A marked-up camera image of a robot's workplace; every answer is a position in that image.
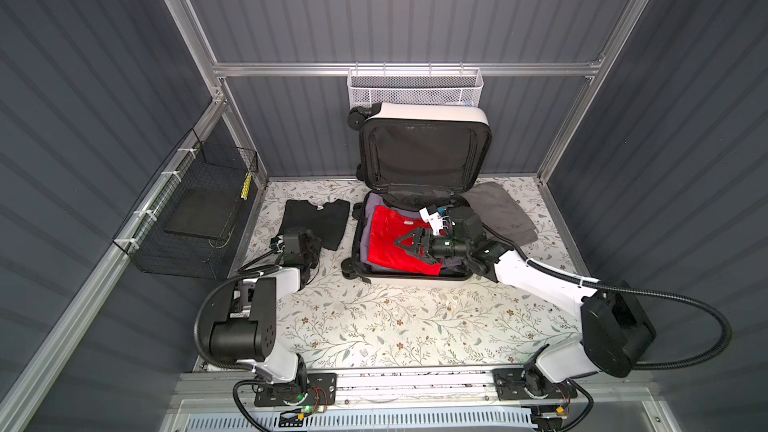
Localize white hard-shell suitcase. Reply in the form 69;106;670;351
342;102;492;285

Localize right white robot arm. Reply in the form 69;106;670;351
395;229;656;398

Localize right black corrugated cable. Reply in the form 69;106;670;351
503;233;733;371

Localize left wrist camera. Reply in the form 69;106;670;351
270;227;314;254

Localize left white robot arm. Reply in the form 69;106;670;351
193;228;321;384

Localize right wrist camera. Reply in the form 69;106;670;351
419;206;484;240

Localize black wire mesh basket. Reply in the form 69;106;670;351
113;132;260;280

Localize grey folded towel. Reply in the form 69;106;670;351
462;182;538;246

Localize red garment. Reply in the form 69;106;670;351
366;204;448;277

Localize yellow tag on basket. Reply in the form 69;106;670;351
240;172;252;201

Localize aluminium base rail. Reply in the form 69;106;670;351
169;364;655;409

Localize black t-shirt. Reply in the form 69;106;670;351
278;199;351;251

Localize white vented cable duct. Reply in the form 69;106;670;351
182;407;535;432

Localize white wire mesh basket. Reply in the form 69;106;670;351
346;69;484;108

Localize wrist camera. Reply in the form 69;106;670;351
419;206;484;240
270;227;314;254

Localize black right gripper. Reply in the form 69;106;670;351
394;228;468;262

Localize purple jeans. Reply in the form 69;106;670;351
346;192;472;283

